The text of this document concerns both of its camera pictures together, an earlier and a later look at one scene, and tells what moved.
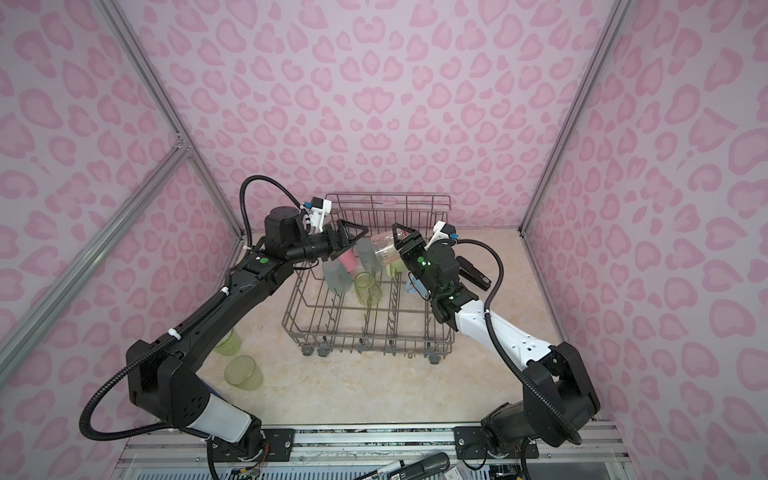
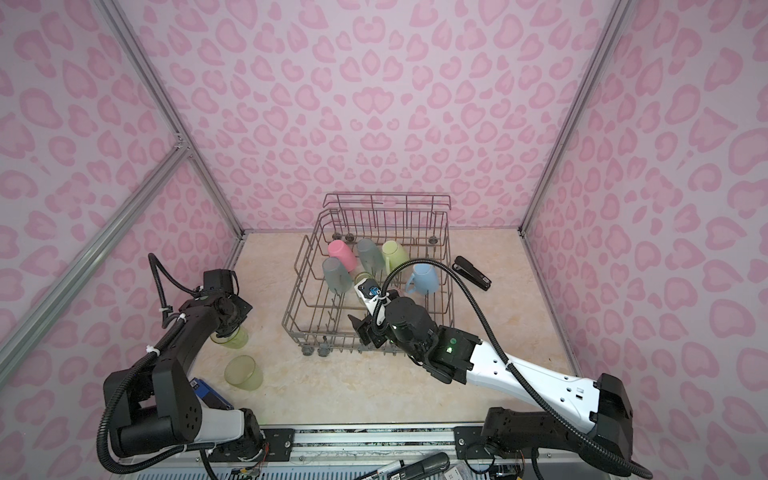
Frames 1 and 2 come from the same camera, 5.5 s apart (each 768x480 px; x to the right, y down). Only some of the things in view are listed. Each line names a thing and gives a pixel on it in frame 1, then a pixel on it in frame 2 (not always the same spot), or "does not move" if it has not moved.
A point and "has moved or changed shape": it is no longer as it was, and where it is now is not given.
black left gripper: [351, 225] → [244, 308]
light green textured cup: [242, 371] does not move
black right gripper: [402, 243] → [361, 329]
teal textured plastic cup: [368, 256] does not move
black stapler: [468, 271] does not move
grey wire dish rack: [360, 301] does not move
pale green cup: [230, 345] has moved or changed shape
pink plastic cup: [349, 260] does not move
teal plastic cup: [337, 276] does not move
